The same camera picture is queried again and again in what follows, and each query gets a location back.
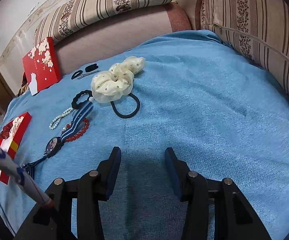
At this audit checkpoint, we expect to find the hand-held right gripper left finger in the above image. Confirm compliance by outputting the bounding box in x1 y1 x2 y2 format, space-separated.
14 146 122 240

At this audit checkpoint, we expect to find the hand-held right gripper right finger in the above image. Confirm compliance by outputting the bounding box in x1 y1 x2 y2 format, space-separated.
164 147 272 240

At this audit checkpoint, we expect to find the red bead bracelet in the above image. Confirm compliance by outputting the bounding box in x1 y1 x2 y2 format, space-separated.
64 119 90 143

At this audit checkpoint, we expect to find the watch with blue striped strap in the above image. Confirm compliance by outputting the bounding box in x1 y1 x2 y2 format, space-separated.
22 102 95 180

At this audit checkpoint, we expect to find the dark hair tie with bead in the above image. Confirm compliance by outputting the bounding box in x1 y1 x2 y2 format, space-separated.
89 92 140 119

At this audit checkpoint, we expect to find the white pearl bracelet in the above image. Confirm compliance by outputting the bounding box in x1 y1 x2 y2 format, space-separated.
49 107 74 130

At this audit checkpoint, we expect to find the black wavy hair tie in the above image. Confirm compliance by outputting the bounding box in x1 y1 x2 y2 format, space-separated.
71 89 93 110

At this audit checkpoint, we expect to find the cream dotted organza scrunchie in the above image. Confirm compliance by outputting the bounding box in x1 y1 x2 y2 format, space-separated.
91 56 146 103

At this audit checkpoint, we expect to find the red box tray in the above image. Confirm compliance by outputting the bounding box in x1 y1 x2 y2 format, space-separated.
0 112 32 185

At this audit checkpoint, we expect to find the white cherry print scrunchie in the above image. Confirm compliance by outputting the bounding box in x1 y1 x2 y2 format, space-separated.
9 117 25 134

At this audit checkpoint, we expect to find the red dotted hair bow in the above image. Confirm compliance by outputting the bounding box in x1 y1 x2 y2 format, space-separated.
0 123 14 139

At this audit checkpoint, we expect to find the blue towel blanket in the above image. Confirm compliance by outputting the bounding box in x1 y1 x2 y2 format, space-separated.
0 29 289 240

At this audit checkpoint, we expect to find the silver hair clip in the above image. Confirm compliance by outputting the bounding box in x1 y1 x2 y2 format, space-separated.
77 70 101 80

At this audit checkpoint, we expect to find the beige patterned cloth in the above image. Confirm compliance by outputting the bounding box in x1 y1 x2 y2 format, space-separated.
16 84 31 97

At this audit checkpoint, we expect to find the dark clothes pile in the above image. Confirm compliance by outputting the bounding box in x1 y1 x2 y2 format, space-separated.
21 72 31 88

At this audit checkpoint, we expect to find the red flowered box lid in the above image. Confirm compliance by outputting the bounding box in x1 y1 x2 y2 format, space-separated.
22 37 62 96

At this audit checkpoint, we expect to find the pink sofa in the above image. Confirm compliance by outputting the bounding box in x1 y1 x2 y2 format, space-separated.
56 0 205 75

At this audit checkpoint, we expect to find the long striped floral sofa cushion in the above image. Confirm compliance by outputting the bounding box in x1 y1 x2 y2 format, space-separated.
34 0 177 44

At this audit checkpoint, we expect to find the wide striped floral sofa cushion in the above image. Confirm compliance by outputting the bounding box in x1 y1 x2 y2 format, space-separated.
197 0 289 105

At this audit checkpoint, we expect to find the thin black hair tie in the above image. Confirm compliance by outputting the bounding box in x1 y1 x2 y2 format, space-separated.
71 70 85 80

